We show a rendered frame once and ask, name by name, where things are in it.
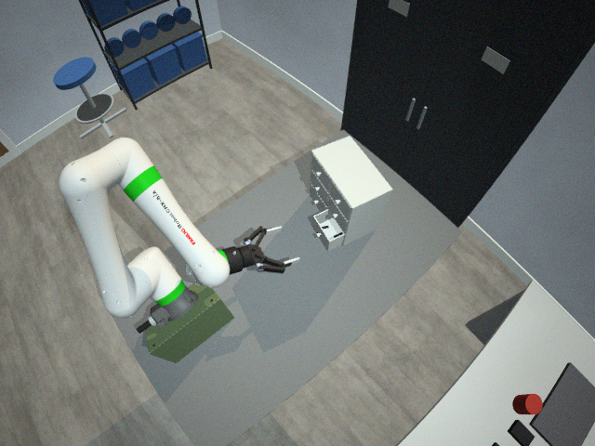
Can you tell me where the grey drawer front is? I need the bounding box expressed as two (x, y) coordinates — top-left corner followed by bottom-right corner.
(311, 185), (326, 213)
(312, 209), (345, 251)
(311, 154), (330, 192)
(330, 180), (351, 221)
(328, 196), (348, 233)
(311, 170), (328, 206)

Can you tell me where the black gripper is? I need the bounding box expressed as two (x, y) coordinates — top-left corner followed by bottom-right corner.
(238, 226), (300, 273)

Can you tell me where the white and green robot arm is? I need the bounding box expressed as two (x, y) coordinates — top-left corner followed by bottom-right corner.
(59, 138), (244, 333)

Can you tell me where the small beige chest of grey drawers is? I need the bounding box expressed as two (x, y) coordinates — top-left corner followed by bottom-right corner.
(311, 136), (392, 246)

